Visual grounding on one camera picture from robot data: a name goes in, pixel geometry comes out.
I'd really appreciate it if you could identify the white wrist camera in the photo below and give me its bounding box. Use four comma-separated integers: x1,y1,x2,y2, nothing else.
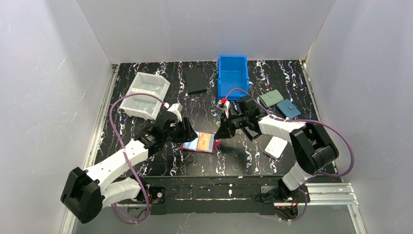
216,98,230,118
163,102,183,122

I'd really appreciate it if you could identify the aluminium frame rail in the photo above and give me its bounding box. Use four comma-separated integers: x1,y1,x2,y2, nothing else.
59,184,369,234

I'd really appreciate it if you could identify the green card holder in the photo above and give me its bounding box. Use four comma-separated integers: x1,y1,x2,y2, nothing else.
259,90,284,108

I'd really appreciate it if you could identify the black notebook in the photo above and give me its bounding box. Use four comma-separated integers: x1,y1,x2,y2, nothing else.
242,127,262,141

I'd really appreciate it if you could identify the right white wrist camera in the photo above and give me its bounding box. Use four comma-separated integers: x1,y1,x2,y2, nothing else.
216,98,230,118

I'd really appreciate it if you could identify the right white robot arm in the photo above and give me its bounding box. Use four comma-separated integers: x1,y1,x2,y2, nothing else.
214,96,338,195

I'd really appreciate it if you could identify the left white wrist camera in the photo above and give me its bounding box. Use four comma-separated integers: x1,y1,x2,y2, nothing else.
163,102,183,122

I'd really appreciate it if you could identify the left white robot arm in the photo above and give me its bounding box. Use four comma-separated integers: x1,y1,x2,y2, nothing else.
60,111,198,224

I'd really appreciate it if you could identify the red card holder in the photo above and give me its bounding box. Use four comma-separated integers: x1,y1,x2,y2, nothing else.
181,131,221,154

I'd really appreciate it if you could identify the white divided tray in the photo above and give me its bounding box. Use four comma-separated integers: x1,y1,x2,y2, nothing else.
120,72,170,120

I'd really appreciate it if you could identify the blue card holder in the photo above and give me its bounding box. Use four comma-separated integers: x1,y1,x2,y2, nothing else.
276,99,301,119

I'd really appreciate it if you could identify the blue plastic bin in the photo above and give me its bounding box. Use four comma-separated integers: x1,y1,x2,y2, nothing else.
217,55,249,101

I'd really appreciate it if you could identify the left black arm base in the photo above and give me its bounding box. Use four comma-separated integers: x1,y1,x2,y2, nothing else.
117,186,166,208

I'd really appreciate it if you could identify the white card holder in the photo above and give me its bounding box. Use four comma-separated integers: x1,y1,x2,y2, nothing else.
264,136,288,159

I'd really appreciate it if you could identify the black foam pad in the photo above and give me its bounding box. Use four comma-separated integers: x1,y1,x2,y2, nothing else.
184,68,207,95

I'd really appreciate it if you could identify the purple cable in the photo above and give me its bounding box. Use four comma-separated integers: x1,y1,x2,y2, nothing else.
224,88,355,223
109,93,170,225

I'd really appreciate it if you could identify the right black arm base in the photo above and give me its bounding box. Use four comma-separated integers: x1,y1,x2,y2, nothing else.
255,185,310,223

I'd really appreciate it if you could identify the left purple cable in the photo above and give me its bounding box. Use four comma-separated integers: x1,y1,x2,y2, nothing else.
109,93,170,225

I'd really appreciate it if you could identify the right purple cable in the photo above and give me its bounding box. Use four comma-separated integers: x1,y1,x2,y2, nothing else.
224,88,355,223

